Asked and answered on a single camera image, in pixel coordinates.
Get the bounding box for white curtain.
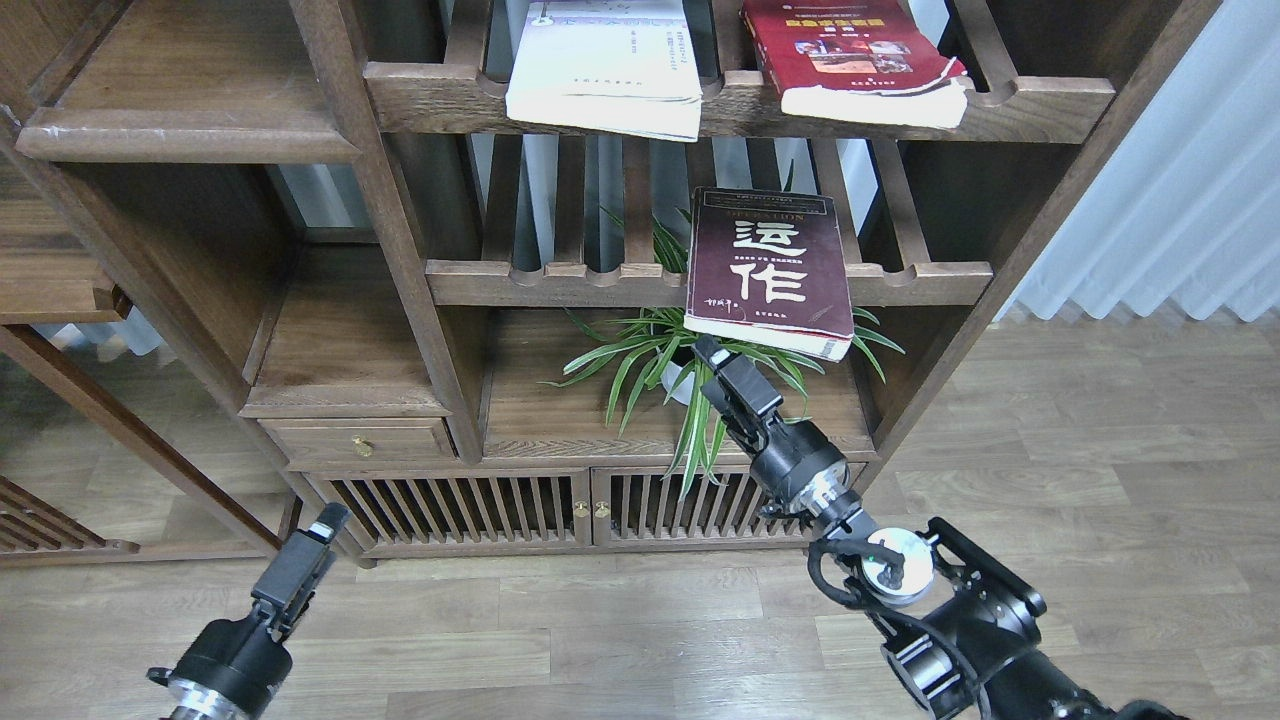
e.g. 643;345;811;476
1004;1;1279;322

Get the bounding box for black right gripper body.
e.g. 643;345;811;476
745;421;852;519

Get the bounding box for brass drawer knob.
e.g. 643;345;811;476
351;436;374;457

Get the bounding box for wooden side rack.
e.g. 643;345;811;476
1;161;301;566

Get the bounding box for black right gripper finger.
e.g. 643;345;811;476
694;334;783;451

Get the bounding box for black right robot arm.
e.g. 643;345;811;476
695;336;1172;719

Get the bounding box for white paperback book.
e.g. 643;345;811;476
506;1;703;142

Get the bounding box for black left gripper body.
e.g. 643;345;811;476
147;618;293;719

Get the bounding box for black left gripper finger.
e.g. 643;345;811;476
251;503;349;641

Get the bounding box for red paperback book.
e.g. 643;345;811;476
741;1;968;131

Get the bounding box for white plant pot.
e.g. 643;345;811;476
660;351;730;413

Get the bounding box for maroon book white characters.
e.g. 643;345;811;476
684;187;854;363

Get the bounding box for dark wooden bookshelf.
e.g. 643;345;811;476
3;1;1219;560

